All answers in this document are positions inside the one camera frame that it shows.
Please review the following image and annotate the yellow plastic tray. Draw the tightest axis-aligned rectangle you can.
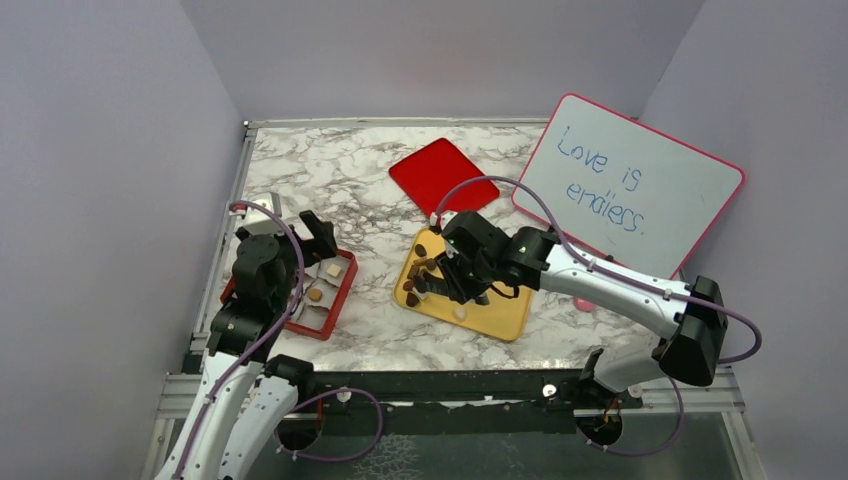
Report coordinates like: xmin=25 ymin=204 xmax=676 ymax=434
xmin=393 ymin=227 xmax=533 ymax=342

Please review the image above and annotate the black mounting rail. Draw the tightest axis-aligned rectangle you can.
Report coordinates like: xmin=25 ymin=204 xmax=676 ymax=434
xmin=274 ymin=369 xmax=642 ymax=441

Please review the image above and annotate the round caramel chocolate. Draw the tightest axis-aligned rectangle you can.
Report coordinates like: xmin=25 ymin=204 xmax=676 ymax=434
xmin=307 ymin=288 xmax=324 ymax=303

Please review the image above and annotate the white square chocolate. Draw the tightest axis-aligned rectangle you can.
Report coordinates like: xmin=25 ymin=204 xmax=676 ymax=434
xmin=326 ymin=264 xmax=342 ymax=278

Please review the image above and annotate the pink eraser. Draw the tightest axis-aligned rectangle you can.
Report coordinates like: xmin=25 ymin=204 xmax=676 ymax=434
xmin=573 ymin=297 xmax=596 ymax=313

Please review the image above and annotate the pink framed whiteboard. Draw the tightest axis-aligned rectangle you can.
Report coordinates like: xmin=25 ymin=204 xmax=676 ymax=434
xmin=512 ymin=93 xmax=746 ymax=278

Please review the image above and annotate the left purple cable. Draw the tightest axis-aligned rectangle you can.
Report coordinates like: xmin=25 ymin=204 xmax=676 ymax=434
xmin=170 ymin=200 xmax=384 ymax=480

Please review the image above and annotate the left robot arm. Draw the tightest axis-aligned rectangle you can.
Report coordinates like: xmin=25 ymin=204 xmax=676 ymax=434
xmin=157 ymin=201 xmax=338 ymax=479

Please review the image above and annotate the red box lid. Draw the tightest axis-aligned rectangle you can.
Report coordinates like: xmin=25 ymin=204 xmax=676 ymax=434
xmin=388 ymin=138 xmax=500 ymax=226

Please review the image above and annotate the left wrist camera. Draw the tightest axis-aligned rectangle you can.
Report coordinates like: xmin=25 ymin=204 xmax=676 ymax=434
xmin=230 ymin=192 xmax=283 ymax=241

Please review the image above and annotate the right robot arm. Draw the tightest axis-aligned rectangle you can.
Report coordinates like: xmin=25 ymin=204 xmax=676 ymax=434
xmin=423 ymin=211 xmax=727 ymax=407

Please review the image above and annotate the red compartment box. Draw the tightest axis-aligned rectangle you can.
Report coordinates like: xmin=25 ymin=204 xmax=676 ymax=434
xmin=211 ymin=249 xmax=358 ymax=349

